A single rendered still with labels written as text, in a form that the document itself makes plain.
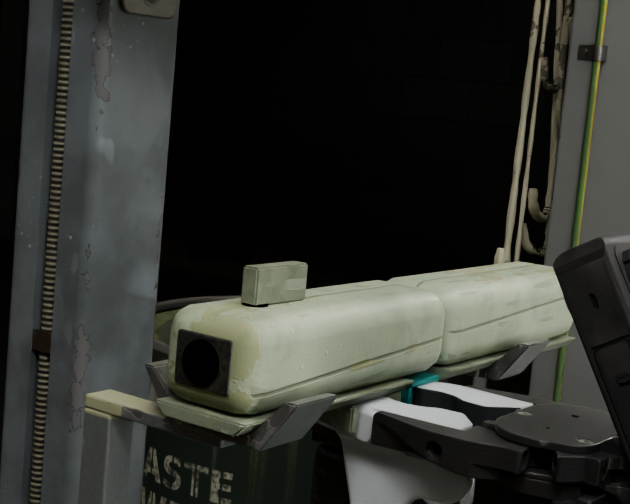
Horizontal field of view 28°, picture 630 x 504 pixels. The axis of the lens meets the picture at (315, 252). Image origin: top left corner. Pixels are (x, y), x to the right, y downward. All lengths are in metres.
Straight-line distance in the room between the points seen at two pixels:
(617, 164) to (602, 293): 0.53
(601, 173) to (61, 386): 0.52
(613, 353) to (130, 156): 0.29
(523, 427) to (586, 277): 0.07
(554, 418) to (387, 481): 0.08
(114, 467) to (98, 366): 0.12
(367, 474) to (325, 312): 0.09
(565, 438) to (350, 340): 0.10
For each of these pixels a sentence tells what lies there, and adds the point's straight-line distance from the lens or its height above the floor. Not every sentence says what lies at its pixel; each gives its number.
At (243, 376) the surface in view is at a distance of 0.48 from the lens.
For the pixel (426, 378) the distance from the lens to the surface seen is 0.61.
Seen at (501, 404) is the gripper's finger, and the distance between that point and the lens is 0.58.
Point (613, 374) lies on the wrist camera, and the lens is 0.51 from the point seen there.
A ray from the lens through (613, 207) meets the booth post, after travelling 1.03.
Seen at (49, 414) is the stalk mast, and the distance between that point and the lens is 0.69.
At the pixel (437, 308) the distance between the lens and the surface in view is 0.59.
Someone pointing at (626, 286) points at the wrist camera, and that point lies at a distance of 0.51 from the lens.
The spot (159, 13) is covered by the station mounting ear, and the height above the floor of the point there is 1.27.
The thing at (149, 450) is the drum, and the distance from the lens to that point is 1.71.
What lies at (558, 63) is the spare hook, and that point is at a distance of 1.14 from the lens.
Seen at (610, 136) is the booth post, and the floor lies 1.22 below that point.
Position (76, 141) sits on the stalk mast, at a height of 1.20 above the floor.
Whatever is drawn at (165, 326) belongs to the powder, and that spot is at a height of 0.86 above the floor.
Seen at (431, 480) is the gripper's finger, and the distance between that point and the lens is 0.55.
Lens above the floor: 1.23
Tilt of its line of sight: 7 degrees down
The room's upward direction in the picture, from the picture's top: 5 degrees clockwise
